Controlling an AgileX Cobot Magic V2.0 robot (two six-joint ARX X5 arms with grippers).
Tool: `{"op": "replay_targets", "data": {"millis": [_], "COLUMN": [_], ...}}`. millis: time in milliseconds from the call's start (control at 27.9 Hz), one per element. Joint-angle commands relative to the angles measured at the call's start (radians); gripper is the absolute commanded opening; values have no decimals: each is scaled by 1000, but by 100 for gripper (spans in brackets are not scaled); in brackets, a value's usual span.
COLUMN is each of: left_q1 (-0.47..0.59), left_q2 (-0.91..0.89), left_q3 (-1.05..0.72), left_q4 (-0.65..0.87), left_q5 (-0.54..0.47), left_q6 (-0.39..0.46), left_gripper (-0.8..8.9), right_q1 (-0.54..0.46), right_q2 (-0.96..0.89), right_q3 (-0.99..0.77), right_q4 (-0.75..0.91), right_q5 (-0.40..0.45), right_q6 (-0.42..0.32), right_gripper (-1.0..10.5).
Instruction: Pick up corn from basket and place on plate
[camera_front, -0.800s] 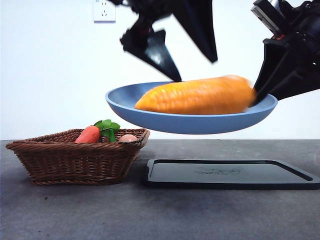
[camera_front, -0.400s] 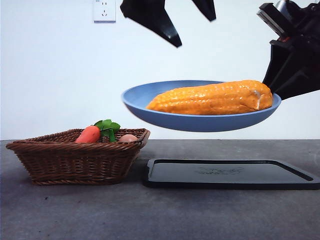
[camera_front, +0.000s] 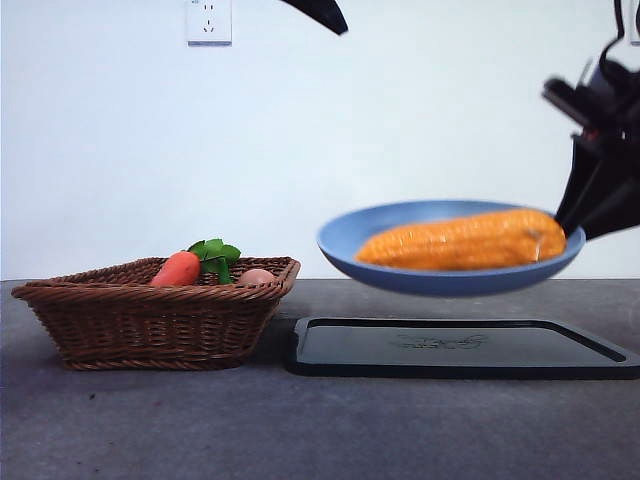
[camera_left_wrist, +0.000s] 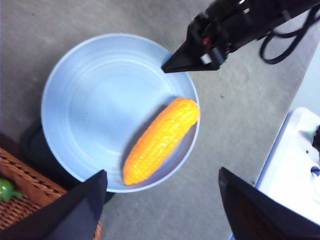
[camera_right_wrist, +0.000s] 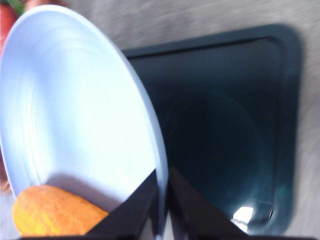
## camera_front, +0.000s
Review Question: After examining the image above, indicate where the brown egg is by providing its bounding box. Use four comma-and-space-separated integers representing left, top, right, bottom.
236, 268, 277, 287

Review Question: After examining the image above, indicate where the yellow corn cob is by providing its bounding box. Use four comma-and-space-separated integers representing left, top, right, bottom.
354, 208, 568, 273

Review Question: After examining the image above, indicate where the brown wicker basket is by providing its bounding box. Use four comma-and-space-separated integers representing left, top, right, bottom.
10, 256, 302, 372

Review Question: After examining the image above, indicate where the white wall plate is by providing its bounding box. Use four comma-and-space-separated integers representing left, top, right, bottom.
625, 0, 640, 49

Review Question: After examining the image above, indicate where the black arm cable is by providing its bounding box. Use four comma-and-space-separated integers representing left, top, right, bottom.
597, 0, 632, 66

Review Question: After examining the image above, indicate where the white wall socket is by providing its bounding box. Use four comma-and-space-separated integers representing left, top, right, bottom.
187, 0, 233, 49

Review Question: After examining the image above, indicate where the orange carrot with green leaves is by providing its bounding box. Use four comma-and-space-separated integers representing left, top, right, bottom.
149, 238, 242, 288

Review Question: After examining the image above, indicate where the black rectangular tray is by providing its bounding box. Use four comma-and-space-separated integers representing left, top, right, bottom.
284, 316, 640, 380

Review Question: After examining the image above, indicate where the blue round plate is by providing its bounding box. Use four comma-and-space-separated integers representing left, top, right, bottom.
315, 199, 587, 299

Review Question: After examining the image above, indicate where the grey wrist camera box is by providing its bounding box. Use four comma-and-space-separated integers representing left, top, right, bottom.
541, 76, 592, 126

